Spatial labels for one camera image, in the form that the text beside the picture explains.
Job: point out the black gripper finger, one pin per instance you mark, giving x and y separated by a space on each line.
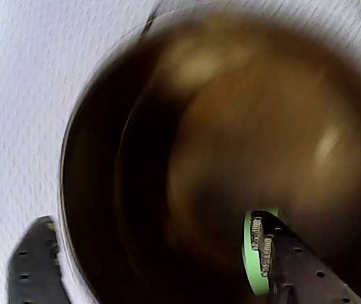
35 269
297 275

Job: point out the green object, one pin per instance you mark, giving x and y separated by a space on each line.
248 250

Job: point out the black round recipient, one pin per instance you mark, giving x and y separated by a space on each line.
218 133

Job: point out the blue woven cloth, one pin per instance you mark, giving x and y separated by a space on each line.
19 111

